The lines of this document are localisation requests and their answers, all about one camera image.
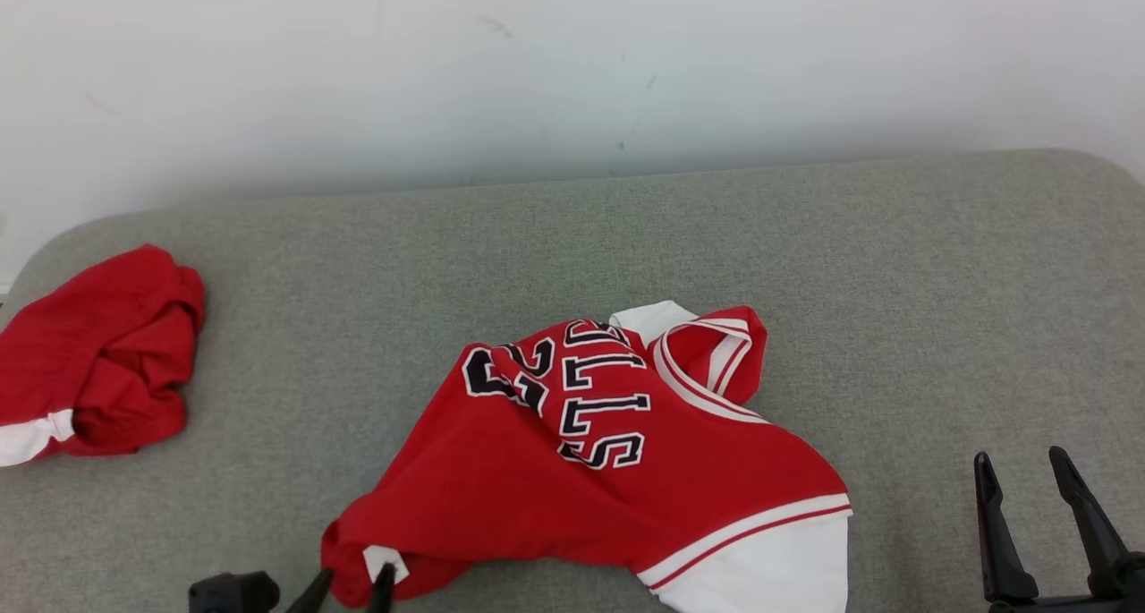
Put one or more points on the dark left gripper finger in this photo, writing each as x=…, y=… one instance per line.
x=311, y=593
x=384, y=591

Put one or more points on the red Bulls basketball jersey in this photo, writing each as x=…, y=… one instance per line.
x=537, y=488

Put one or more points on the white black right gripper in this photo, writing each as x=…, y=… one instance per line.
x=1129, y=591

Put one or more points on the grey fabric sofa seat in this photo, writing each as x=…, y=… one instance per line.
x=894, y=309

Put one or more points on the red shorts with white stripes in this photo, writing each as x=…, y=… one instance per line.
x=98, y=353

